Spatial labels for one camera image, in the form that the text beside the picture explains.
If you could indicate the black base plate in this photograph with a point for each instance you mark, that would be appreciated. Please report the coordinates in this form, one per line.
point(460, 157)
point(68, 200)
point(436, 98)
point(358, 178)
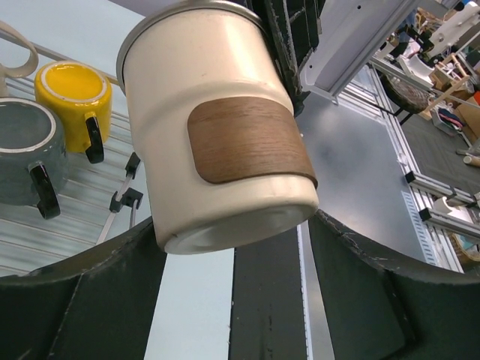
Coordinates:
point(267, 315)

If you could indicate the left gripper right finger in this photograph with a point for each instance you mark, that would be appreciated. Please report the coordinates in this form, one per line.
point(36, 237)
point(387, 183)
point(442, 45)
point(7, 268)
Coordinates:
point(382, 304)

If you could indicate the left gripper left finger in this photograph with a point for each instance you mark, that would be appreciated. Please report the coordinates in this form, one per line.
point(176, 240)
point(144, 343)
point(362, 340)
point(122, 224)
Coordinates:
point(98, 304)

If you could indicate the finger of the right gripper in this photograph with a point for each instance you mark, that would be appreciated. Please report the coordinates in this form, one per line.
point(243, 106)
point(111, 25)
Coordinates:
point(293, 27)

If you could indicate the small steel cup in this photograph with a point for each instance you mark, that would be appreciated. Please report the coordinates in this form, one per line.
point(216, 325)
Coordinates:
point(225, 163)

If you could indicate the metal wire dish rack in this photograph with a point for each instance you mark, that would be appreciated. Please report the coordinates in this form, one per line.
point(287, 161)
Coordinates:
point(29, 242)

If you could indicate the grey slotted cable duct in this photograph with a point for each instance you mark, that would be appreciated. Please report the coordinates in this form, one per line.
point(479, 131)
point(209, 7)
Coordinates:
point(424, 241)

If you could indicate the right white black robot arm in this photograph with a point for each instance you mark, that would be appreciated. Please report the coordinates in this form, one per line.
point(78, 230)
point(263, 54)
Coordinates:
point(319, 46)

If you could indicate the beige mug blue print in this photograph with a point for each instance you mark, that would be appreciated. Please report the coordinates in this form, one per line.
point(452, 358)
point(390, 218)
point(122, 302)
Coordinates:
point(19, 58)

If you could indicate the yellow mug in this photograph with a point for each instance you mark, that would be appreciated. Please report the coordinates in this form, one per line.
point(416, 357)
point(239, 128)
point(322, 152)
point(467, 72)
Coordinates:
point(82, 98)

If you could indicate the dark green mug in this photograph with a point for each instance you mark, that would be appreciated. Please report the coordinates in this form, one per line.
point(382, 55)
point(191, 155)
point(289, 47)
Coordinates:
point(34, 159)

